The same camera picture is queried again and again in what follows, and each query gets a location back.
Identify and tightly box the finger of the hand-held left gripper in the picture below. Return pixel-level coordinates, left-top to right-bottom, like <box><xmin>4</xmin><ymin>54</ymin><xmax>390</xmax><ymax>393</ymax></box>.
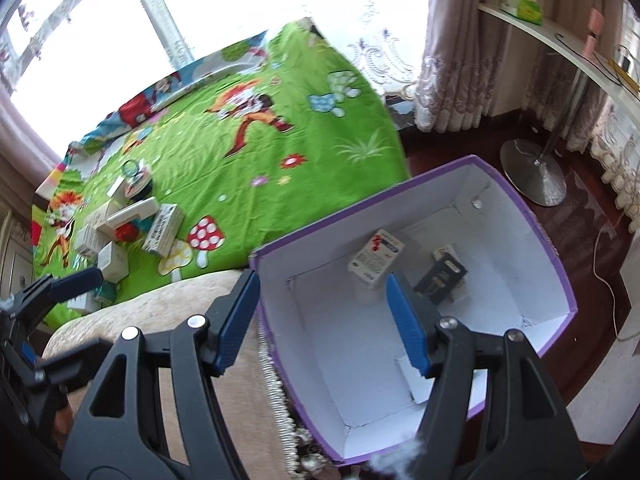
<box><xmin>7</xmin><ymin>267</ymin><xmax>104</xmax><ymax>313</ymax></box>

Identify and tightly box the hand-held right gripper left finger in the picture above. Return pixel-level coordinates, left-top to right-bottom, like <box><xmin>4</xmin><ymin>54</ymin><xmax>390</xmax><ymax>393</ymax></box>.
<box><xmin>60</xmin><ymin>269</ymin><xmax>262</xmax><ymax>480</ymax></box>

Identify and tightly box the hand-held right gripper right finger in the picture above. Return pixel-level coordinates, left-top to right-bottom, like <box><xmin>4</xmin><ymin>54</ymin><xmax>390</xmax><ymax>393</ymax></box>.
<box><xmin>384</xmin><ymin>272</ymin><xmax>587</xmax><ymax>480</ymax></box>

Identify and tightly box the black small box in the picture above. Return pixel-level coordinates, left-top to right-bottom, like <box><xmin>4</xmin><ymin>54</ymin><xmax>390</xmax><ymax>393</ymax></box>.
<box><xmin>414</xmin><ymin>244</ymin><xmax>469</xmax><ymax>306</ymax></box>

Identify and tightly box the purple storage box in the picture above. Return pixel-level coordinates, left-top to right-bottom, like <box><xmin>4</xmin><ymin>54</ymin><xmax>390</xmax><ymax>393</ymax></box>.
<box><xmin>248</xmin><ymin>155</ymin><xmax>578</xmax><ymax>466</ymax></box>

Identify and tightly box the white box red blue print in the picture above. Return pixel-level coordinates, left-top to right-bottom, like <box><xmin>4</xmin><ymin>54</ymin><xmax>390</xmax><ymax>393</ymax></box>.
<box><xmin>347</xmin><ymin>228</ymin><xmax>406</xmax><ymax>291</ymax></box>

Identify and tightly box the cream box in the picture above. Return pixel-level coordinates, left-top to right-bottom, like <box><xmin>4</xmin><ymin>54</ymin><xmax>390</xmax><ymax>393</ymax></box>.
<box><xmin>106</xmin><ymin>197</ymin><xmax>160</xmax><ymax>233</ymax></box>

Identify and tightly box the white small box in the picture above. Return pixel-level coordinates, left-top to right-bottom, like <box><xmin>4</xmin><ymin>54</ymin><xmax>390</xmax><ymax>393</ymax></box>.
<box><xmin>75</xmin><ymin>225</ymin><xmax>103</xmax><ymax>256</ymax></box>
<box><xmin>67</xmin><ymin>290</ymin><xmax>98</xmax><ymax>313</ymax></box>
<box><xmin>82</xmin><ymin>205</ymin><xmax>118</xmax><ymax>233</ymax></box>

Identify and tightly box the teal small box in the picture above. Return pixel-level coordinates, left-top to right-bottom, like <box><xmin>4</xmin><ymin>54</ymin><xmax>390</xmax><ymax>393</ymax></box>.
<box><xmin>92</xmin><ymin>280</ymin><xmax>118</xmax><ymax>306</ymax></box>

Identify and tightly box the white cube box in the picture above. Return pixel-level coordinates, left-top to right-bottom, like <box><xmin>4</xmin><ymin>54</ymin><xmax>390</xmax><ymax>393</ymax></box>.
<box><xmin>96</xmin><ymin>241</ymin><xmax>128</xmax><ymax>281</ymax></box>

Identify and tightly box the white ornate cabinet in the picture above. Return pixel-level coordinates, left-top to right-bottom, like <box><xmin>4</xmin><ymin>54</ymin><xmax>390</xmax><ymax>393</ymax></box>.
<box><xmin>0</xmin><ymin>205</ymin><xmax>38</xmax><ymax>291</ymax></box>

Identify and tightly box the white striped box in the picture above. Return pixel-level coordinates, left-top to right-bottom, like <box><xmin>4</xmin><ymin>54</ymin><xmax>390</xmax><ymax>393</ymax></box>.
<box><xmin>142</xmin><ymin>203</ymin><xmax>185</xmax><ymax>256</ymax></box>

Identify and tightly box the orange printed packet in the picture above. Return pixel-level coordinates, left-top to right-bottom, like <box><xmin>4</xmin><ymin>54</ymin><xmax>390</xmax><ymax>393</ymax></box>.
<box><xmin>122</xmin><ymin>165</ymin><xmax>153</xmax><ymax>201</ymax></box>

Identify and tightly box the green printed cartoon blanket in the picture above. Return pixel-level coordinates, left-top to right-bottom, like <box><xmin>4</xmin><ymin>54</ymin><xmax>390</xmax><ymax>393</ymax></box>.
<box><xmin>31</xmin><ymin>17</ymin><xmax>413</xmax><ymax>328</ymax></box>

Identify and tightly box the metal desk stand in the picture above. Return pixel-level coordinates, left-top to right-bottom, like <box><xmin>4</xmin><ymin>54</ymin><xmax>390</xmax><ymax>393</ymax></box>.
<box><xmin>500</xmin><ymin>67</ymin><xmax>586</xmax><ymax>207</ymax></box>

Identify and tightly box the short lace curtain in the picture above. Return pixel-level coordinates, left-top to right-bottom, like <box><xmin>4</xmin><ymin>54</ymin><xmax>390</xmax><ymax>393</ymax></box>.
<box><xmin>590</xmin><ymin>100</ymin><xmax>640</xmax><ymax>233</ymax></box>

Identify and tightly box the white lace curtain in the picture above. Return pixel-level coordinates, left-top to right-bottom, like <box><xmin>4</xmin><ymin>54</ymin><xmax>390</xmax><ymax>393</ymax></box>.
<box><xmin>300</xmin><ymin>0</ymin><xmax>436</xmax><ymax>101</ymax></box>

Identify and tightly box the beige pink curtain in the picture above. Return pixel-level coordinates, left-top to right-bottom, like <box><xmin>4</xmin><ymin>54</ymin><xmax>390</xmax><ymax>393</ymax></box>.
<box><xmin>415</xmin><ymin>0</ymin><xmax>631</xmax><ymax>133</ymax></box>

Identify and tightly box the white curved desk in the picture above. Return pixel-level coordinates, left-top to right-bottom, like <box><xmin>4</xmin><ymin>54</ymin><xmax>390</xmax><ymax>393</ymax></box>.
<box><xmin>477</xmin><ymin>1</ymin><xmax>640</xmax><ymax>106</ymax></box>

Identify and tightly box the yellow item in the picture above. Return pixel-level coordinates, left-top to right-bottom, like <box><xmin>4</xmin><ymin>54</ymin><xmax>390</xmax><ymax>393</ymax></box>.
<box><xmin>610</xmin><ymin>45</ymin><xmax>640</xmax><ymax>91</ymax></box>

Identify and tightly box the green tissue pack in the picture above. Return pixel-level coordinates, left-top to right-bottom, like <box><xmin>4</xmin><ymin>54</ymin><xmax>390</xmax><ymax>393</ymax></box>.
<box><xmin>501</xmin><ymin>0</ymin><xmax>545</xmax><ymax>26</ymax></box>

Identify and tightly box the pink item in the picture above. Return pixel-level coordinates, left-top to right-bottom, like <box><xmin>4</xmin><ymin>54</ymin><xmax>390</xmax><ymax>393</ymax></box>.
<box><xmin>582</xmin><ymin>8</ymin><xmax>606</xmax><ymax>56</ymax></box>

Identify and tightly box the white cable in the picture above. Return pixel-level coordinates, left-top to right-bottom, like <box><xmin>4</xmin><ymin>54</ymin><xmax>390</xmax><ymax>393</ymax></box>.
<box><xmin>592</xmin><ymin>210</ymin><xmax>640</xmax><ymax>343</ymax></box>

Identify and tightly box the window frame post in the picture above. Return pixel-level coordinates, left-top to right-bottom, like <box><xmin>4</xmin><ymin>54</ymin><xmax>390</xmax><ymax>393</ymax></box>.
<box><xmin>127</xmin><ymin>0</ymin><xmax>193</xmax><ymax>68</ymax></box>

